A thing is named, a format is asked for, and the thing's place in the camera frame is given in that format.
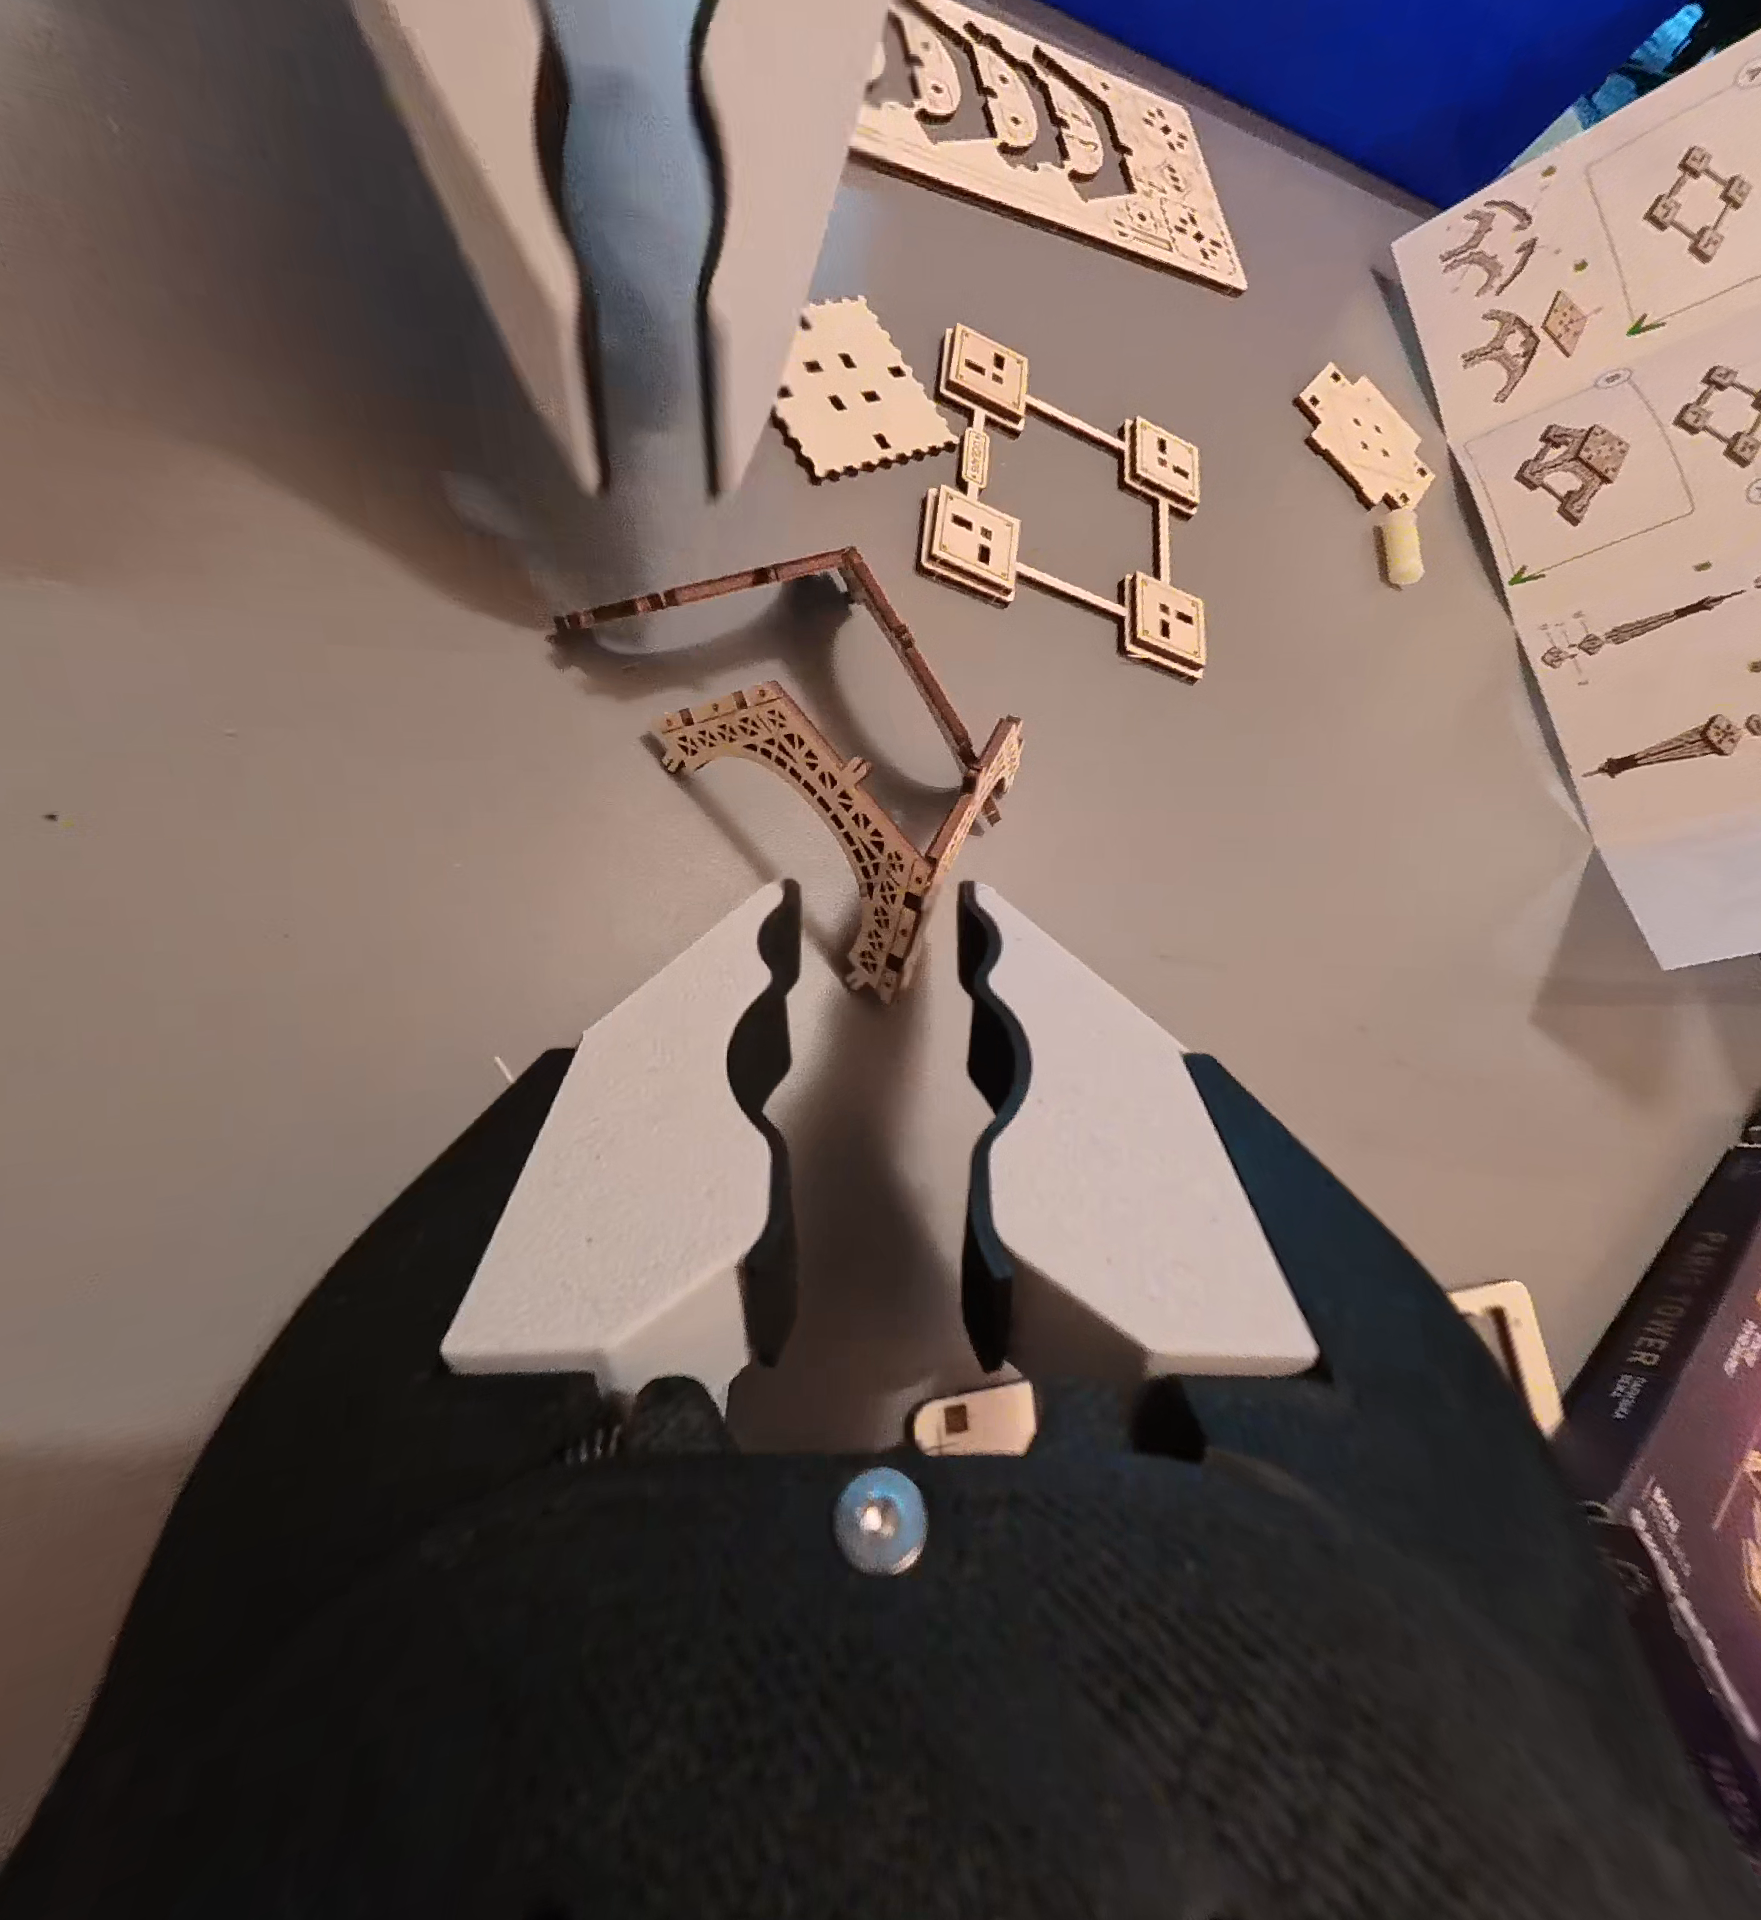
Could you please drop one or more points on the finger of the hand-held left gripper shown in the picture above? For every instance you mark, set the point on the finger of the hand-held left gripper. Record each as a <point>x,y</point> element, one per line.
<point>474,151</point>
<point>790,151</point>

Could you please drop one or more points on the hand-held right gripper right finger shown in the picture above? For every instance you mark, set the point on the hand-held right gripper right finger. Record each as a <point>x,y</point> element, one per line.
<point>1135,1201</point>

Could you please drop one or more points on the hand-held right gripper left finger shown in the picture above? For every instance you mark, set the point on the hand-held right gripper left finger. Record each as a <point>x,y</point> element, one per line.
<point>610,1201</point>

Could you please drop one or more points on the wooden arch frame assembly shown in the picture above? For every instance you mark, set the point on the wooden arch frame assembly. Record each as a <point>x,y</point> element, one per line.
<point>700,591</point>

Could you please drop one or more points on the grey desk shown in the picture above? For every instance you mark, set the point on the grey desk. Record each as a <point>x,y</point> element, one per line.
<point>221,751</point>

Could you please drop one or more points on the wooden sheet with long parts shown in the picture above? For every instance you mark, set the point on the wooden sheet with long parts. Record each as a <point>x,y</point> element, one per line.
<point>977,1418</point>

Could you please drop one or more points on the wooden sheet with arch cutouts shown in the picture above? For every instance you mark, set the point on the wooden sheet with arch cutouts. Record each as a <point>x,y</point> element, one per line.
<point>1062,202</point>

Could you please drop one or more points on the serrated square wooden plate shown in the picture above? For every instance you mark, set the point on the serrated square wooden plate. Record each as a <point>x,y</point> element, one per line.
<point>895,443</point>

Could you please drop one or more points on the plain blue plastic bin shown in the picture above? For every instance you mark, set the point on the plain blue plastic bin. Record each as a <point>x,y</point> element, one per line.
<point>1345,75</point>

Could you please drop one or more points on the cross-shaped wooden plate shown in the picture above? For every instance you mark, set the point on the cross-shaped wooden plate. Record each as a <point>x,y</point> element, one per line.
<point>1337,405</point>

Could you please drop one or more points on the dark purple puzzle box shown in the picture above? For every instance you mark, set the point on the dark purple puzzle box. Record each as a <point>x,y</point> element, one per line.
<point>1719,1425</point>

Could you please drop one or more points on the small pale wax stick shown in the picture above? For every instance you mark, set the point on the small pale wax stick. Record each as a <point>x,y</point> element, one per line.
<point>1399,549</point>

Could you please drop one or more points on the folded paper instruction sheet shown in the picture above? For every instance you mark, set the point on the folded paper instruction sheet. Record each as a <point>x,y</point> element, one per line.
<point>1616,451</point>

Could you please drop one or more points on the wooden four-square connector frame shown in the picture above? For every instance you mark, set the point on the wooden four-square connector frame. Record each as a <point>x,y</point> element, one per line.
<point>984,369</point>

